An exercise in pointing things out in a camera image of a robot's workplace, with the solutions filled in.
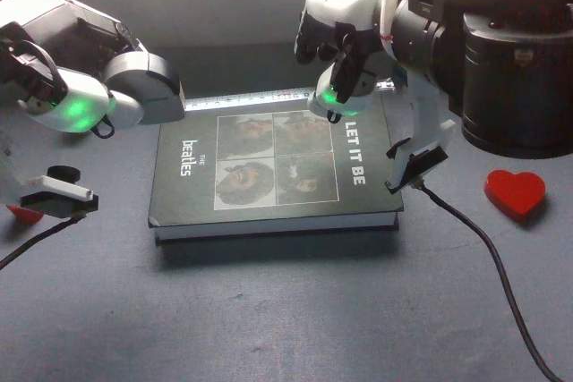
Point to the grey table cloth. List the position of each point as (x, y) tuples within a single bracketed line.
[(286, 310)]

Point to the black Let It Be album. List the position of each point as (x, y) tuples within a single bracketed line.
[(188, 203)]

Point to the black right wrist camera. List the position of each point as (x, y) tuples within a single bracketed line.
[(421, 165)]

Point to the grey and black tape measure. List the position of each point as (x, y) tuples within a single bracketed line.
[(143, 82)]

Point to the red heart block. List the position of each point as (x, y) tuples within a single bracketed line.
[(515, 192)]

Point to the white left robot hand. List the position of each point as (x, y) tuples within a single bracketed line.
[(76, 104)]

